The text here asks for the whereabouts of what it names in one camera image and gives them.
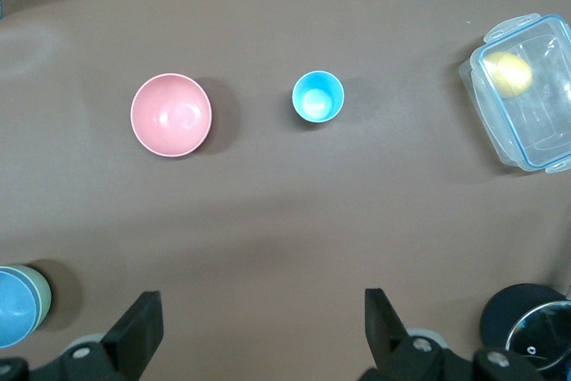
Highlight glass pot lid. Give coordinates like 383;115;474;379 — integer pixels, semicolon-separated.
506;302;571;376

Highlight pink bowl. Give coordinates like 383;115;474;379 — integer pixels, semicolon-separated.
129;72;213;159

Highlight brown table cloth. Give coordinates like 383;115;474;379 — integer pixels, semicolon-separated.
0;0;571;381

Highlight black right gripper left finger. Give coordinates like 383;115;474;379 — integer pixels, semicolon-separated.
0;290;162;381

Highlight yellow lemon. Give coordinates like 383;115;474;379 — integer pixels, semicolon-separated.
484;51;534;99

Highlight black pot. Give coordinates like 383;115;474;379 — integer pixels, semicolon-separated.
479;282;571;381

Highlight clear plastic lidded container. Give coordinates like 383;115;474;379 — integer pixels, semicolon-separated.
459;12;571;175

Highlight blue bowl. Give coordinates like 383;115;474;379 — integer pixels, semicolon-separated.
0;272;39;349

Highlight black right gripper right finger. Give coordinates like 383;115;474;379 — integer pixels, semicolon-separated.
363;287;550;381

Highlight light green bowl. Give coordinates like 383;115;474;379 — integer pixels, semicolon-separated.
0;264;54;335

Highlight blue cup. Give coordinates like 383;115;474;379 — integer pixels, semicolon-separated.
291;70;346;124

